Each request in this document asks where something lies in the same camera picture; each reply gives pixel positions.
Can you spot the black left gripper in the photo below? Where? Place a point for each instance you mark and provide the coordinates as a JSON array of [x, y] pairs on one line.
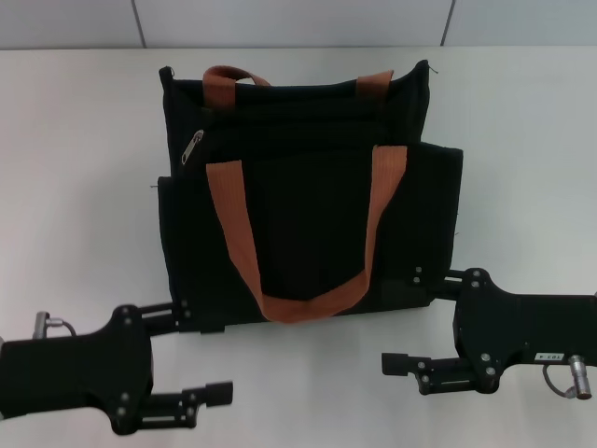
[[70, 373]]

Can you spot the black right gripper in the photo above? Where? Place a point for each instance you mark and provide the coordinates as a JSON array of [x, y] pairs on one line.
[[522, 326]]

